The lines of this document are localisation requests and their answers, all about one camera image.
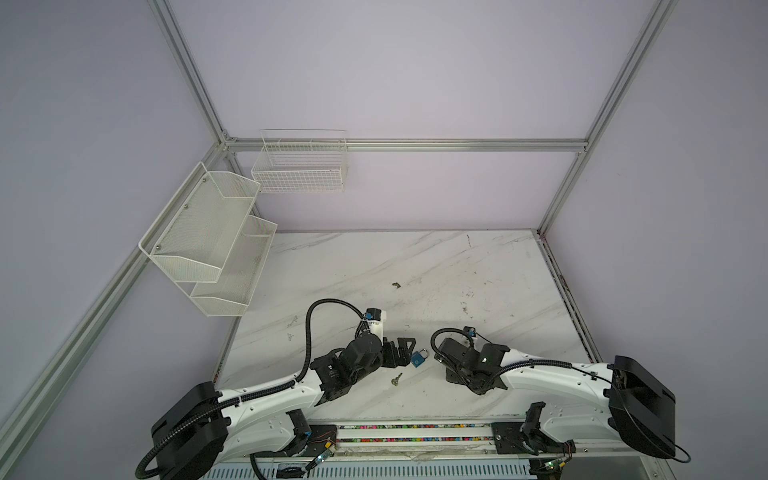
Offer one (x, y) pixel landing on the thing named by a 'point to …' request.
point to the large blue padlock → (417, 358)
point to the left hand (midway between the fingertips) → (402, 342)
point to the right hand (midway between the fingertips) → (450, 373)
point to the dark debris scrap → (396, 284)
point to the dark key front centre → (395, 381)
